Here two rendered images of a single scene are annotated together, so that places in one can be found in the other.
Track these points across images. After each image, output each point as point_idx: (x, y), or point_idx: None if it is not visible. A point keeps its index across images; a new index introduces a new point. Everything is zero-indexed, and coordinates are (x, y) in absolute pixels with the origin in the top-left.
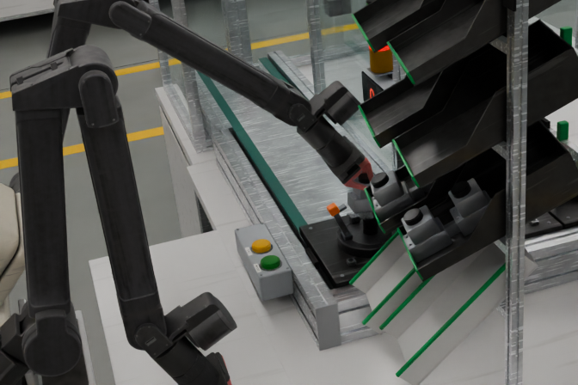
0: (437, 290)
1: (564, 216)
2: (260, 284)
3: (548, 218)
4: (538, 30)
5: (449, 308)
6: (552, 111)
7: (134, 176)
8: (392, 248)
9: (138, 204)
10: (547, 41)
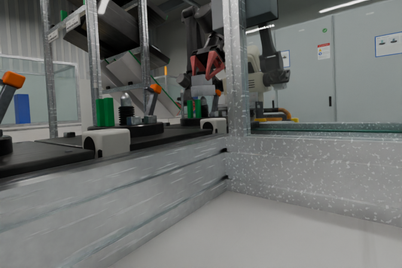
0: (131, 97)
1: (23, 142)
2: None
3: (48, 140)
4: None
5: None
6: (77, 6)
7: (186, 36)
8: (161, 93)
9: (186, 43)
10: None
